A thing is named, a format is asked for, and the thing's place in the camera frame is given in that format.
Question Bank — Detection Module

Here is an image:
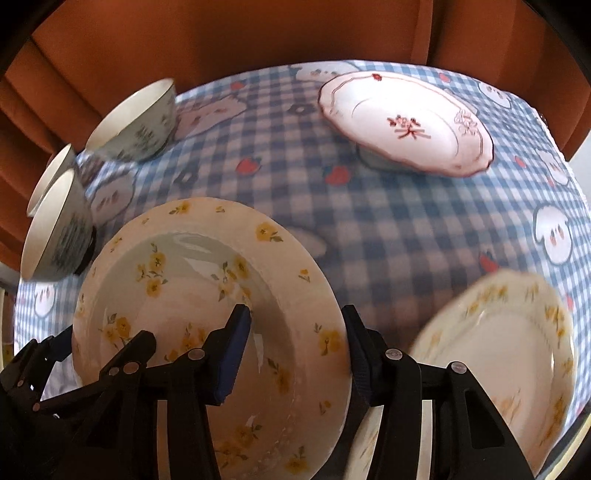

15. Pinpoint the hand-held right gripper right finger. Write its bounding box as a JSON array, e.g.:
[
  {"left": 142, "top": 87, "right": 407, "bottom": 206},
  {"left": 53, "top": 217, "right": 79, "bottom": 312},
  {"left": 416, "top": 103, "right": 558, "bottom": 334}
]
[{"left": 341, "top": 304, "right": 536, "bottom": 480}]

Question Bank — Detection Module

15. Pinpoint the yellow flower plate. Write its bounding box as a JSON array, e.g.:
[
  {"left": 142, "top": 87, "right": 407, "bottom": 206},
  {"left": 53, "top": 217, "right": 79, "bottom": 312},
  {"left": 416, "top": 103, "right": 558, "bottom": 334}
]
[
  {"left": 360, "top": 270, "right": 578, "bottom": 480},
  {"left": 71, "top": 198, "right": 355, "bottom": 480}
]

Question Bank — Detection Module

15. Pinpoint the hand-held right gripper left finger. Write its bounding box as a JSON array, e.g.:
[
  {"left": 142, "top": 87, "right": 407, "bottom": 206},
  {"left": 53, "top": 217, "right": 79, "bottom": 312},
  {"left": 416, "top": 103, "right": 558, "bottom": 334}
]
[{"left": 83, "top": 304, "right": 253, "bottom": 480}]

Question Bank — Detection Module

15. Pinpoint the white plate with red pattern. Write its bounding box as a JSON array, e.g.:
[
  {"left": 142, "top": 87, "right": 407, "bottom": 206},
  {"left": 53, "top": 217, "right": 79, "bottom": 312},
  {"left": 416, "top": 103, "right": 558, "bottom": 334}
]
[{"left": 318, "top": 71, "right": 495, "bottom": 178}]

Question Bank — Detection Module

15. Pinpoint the white bowl with green print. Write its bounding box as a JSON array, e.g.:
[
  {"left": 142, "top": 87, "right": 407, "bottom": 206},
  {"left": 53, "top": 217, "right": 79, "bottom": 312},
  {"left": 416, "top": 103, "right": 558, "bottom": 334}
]
[
  {"left": 27, "top": 143, "right": 79, "bottom": 219},
  {"left": 20, "top": 167, "right": 97, "bottom": 282},
  {"left": 85, "top": 78, "right": 177, "bottom": 163}
]

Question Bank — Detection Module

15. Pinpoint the blue checked cartoon tablecloth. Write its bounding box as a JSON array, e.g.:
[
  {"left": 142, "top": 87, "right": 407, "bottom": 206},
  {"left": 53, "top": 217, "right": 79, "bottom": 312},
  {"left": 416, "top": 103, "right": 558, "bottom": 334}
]
[{"left": 14, "top": 60, "right": 587, "bottom": 480}]

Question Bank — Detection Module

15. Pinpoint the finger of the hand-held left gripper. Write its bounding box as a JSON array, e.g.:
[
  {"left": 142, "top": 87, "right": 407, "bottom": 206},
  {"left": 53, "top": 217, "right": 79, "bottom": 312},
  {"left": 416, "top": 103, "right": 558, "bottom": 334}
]
[
  {"left": 0, "top": 325, "right": 75, "bottom": 403},
  {"left": 25, "top": 381, "right": 102, "bottom": 418}
]

